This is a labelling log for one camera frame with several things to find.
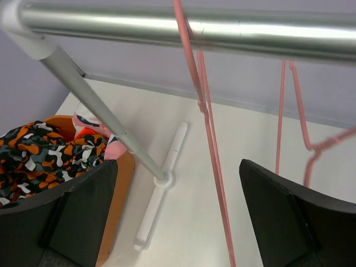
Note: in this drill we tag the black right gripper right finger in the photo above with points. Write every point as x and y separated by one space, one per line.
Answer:
295 225

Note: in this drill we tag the black orange patterned shorts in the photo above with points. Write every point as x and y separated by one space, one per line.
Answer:
36 157

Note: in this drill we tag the silver clothes rack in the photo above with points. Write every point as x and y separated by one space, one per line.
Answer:
316 37

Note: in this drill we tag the orange plastic basket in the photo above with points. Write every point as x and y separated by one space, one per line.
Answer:
116 194

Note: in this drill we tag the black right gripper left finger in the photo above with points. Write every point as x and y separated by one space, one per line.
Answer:
24 224

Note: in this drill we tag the pink navy patterned shorts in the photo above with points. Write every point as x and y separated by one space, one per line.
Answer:
83 117

